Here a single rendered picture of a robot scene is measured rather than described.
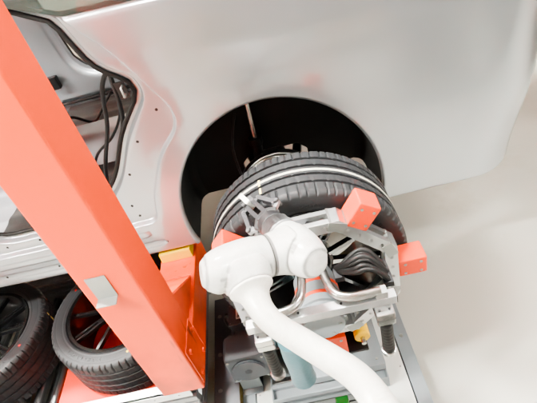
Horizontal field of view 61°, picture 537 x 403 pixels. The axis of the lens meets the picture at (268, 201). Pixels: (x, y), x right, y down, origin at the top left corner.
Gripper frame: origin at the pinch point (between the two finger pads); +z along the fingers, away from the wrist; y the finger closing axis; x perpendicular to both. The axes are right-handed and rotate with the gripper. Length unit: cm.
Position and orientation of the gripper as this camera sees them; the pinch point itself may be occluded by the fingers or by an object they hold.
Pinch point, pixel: (246, 201)
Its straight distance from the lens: 136.4
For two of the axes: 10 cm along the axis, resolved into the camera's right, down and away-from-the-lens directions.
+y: 6.7, -7.4, 0.3
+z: -4.2, -3.4, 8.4
